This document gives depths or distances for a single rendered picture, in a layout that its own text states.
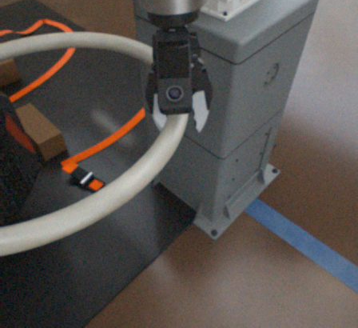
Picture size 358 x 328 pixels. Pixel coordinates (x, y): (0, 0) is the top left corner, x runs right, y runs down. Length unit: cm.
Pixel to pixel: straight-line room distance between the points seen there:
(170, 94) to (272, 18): 59
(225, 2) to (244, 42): 12
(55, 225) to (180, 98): 21
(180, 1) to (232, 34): 47
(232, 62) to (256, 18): 14
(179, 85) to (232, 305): 103
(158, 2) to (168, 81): 9
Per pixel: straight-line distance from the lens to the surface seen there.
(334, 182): 176
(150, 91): 53
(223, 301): 136
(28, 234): 41
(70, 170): 164
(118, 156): 171
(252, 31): 92
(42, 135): 174
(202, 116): 56
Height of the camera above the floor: 128
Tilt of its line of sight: 48 degrees down
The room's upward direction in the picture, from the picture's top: straight up
